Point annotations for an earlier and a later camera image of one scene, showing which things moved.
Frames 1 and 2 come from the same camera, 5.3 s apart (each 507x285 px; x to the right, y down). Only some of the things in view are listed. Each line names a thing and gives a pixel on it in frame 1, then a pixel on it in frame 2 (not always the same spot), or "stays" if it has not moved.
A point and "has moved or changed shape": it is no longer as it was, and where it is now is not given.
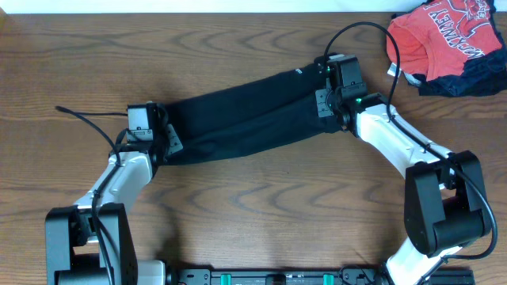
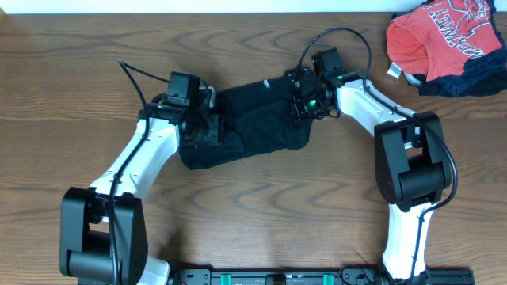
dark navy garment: [483, 76] stays
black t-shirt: [249, 115] has moved or changed shape
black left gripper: [174, 146] to [218, 131]
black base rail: [314, 275] stays
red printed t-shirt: [436, 39] stays
